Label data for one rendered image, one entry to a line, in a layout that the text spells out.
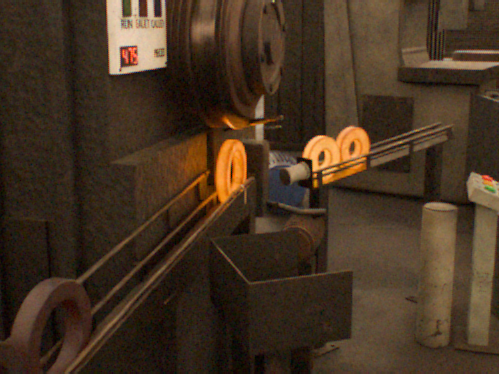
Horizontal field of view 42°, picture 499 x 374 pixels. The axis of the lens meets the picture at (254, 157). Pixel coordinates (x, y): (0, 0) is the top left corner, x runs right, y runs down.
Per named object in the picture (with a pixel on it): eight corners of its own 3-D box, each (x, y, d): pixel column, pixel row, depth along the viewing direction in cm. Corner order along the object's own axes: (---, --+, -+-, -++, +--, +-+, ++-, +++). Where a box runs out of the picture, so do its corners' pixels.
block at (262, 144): (231, 216, 210) (230, 142, 205) (238, 209, 218) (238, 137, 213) (263, 218, 207) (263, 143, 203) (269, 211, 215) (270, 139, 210)
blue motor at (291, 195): (257, 219, 396) (257, 163, 389) (250, 195, 451) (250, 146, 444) (308, 218, 398) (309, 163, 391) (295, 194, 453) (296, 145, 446)
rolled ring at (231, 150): (246, 135, 193) (236, 134, 194) (226, 146, 175) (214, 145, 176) (247, 196, 196) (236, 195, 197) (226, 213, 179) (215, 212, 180)
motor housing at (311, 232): (273, 378, 220) (274, 224, 209) (288, 347, 241) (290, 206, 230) (312, 383, 217) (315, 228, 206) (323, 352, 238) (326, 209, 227)
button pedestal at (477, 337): (454, 353, 237) (465, 186, 224) (453, 324, 259) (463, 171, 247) (502, 359, 233) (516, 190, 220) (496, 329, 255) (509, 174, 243)
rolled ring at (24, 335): (87, 259, 108) (69, 257, 109) (19, 315, 91) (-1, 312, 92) (97, 358, 113) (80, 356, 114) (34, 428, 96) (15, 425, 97)
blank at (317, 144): (300, 140, 222) (307, 142, 220) (332, 131, 231) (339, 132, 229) (303, 184, 226) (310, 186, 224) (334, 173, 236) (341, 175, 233)
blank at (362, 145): (332, 131, 231) (339, 132, 229) (362, 122, 241) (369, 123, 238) (334, 173, 235) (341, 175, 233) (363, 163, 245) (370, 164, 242)
